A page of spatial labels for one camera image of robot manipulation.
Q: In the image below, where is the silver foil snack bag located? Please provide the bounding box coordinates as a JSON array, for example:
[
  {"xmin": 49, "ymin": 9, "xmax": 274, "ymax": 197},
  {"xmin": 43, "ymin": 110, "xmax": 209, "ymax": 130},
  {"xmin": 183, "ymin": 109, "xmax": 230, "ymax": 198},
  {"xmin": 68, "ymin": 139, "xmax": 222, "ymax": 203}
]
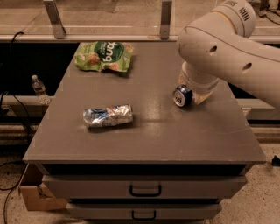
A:
[{"xmin": 83, "ymin": 104, "xmax": 133, "ymax": 128}]

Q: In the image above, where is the upper grey drawer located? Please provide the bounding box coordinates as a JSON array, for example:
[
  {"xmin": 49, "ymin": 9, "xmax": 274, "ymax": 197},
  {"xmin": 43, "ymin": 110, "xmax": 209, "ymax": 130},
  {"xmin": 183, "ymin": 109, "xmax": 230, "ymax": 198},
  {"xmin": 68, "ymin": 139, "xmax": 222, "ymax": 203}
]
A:
[{"xmin": 43, "ymin": 175, "xmax": 247, "ymax": 199}]

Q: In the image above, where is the lower grey drawer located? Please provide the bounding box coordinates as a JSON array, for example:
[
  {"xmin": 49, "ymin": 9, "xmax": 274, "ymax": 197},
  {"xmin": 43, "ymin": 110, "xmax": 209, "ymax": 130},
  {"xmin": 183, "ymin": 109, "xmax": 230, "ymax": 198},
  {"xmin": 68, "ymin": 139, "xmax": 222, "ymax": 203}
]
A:
[{"xmin": 66, "ymin": 203, "xmax": 221, "ymax": 221}]

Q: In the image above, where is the metal railing bracket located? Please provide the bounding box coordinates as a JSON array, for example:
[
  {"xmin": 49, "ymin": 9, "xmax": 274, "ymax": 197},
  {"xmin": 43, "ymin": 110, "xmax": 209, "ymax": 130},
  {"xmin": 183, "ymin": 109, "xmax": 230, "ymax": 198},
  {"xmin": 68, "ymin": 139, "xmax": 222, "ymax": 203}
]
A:
[
  {"xmin": 159, "ymin": 0, "xmax": 172, "ymax": 40},
  {"xmin": 43, "ymin": 0, "xmax": 67, "ymax": 39}
]

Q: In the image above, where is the blue pepsi can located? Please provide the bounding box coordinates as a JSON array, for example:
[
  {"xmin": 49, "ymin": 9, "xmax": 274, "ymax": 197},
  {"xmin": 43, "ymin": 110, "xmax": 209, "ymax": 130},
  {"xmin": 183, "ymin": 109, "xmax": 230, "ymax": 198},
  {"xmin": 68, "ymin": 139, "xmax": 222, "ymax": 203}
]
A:
[{"xmin": 172, "ymin": 85, "xmax": 193, "ymax": 107}]

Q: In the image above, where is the clear plastic water bottle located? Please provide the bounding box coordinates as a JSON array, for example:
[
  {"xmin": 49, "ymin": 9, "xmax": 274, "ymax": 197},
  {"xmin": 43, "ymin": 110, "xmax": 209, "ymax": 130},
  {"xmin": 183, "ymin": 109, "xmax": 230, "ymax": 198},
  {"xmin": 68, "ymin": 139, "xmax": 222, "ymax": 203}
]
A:
[{"xmin": 31, "ymin": 75, "xmax": 51, "ymax": 105}]

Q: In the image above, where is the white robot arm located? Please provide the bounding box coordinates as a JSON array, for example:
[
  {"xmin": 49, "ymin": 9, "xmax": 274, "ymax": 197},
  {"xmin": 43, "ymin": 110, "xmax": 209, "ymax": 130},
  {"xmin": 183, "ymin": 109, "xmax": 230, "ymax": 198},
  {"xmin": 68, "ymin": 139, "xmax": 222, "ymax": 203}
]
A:
[{"xmin": 177, "ymin": 0, "xmax": 280, "ymax": 109}]

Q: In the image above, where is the middle metal railing bracket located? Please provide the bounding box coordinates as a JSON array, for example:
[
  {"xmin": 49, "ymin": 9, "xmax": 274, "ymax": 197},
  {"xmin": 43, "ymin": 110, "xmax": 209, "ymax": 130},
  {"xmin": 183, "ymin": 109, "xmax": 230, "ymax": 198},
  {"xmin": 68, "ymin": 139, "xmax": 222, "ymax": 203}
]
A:
[{"xmin": 159, "ymin": 0, "xmax": 172, "ymax": 40}]

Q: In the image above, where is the green snack bag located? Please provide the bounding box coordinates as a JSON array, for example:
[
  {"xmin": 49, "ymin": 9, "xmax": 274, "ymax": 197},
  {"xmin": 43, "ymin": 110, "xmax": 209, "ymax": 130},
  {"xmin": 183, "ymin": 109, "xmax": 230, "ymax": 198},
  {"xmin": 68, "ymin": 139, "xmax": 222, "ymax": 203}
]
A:
[{"xmin": 74, "ymin": 41, "xmax": 134, "ymax": 73}]

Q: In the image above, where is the grey drawer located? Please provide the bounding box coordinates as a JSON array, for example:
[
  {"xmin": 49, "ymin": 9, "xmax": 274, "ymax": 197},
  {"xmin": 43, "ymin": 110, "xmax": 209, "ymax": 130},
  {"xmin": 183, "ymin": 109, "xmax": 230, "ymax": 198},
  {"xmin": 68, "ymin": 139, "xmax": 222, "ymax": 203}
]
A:
[
  {"xmin": 66, "ymin": 203, "xmax": 221, "ymax": 221},
  {"xmin": 43, "ymin": 175, "xmax": 247, "ymax": 199}
]

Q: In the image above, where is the left metal railing bracket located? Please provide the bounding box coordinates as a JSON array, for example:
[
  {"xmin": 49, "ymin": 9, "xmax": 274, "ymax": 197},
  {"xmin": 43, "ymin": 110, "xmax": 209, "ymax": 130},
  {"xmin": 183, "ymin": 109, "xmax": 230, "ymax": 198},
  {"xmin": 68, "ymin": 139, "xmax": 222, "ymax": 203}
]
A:
[{"xmin": 43, "ymin": 0, "xmax": 67, "ymax": 39}]

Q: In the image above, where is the black cable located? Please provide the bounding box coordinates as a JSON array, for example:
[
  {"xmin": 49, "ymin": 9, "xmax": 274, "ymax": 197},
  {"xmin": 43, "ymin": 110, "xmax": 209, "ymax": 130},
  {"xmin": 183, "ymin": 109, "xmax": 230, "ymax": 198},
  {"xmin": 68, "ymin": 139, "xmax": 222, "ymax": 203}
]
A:
[{"xmin": 0, "ymin": 31, "xmax": 33, "ymax": 224}]

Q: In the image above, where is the black plug on floor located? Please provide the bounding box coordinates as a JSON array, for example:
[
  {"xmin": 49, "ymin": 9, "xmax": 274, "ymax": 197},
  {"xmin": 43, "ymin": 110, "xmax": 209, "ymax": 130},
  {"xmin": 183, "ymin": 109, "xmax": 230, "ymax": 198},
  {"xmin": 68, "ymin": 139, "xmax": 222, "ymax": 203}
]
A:
[{"xmin": 271, "ymin": 156, "xmax": 280, "ymax": 167}]

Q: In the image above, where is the cardboard box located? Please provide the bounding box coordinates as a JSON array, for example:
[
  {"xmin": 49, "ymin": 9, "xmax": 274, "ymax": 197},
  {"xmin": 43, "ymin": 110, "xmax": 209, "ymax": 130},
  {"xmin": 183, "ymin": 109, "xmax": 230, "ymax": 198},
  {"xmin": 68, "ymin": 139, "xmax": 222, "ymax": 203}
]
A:
[{"xmin": 18, "ymin": 164, "xmax": 67, "ymax": 211}]

